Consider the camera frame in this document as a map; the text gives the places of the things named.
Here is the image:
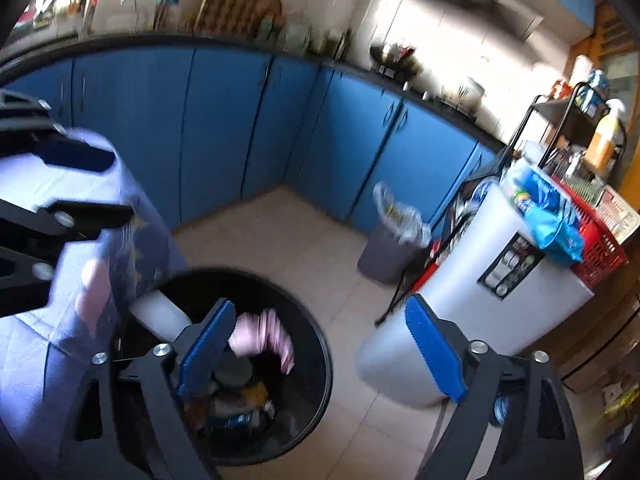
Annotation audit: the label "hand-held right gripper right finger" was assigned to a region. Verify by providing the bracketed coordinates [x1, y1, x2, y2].
[404, 294, 583, 480]

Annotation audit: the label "black wok with lid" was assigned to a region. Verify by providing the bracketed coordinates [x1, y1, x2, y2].
[369, 42, 423, 78]

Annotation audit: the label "grey bin with plastic bag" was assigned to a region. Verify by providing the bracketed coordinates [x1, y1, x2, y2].
[356, 181, 432, 285]

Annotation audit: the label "white cylinder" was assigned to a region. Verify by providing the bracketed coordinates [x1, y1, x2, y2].
[131, 292, 193, 342]

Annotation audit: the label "orange spray bottle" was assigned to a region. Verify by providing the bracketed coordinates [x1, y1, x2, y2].
[585, 97, 628, 173]

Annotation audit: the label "blue printed tablecloth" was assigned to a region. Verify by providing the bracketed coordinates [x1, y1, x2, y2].
[0, 127, 188, 466]

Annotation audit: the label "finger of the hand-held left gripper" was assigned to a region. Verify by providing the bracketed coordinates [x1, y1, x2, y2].
[0, 89, 117, 173]
[0, 199, 135, 318]

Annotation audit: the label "white washing machine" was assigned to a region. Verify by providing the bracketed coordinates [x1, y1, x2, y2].
[355, 167, 596, 408]

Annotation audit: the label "red plastic basket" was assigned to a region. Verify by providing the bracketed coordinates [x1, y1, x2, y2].
[550, 175, 630, 288]

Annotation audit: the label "black round waste bin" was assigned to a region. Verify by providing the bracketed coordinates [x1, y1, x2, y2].
[107, 266, 333, 466]

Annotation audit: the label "blue kitchen base cabinets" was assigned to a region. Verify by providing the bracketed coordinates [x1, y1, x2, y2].
[0, 42, 501, 233]

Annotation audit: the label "white ceramic pot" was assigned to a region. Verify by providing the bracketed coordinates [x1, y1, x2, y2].
[452, 77, 486, 111]

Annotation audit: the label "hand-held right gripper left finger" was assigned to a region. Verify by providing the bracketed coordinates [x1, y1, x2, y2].
[57, 299, 237, 480]

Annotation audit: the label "black metal shelf rack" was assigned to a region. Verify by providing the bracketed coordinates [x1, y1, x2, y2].
[375, 82, 628, 326]

